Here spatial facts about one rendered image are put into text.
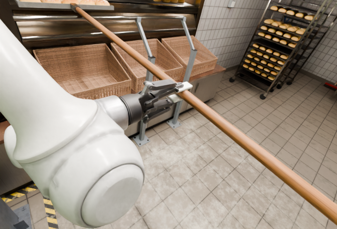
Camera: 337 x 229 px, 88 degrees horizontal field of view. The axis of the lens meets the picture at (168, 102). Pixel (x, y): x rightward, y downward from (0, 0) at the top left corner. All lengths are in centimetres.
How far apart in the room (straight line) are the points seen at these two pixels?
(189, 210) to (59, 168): 149
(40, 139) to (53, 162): 3
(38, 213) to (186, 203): 107
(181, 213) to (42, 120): 149
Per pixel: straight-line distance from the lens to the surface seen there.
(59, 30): 164
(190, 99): 51
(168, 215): 160
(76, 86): 163
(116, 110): 39
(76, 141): 21
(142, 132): 181
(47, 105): 22
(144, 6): 191
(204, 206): 171
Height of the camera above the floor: 149
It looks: 37 degrees down
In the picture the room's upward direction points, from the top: 13 degrees clockwise
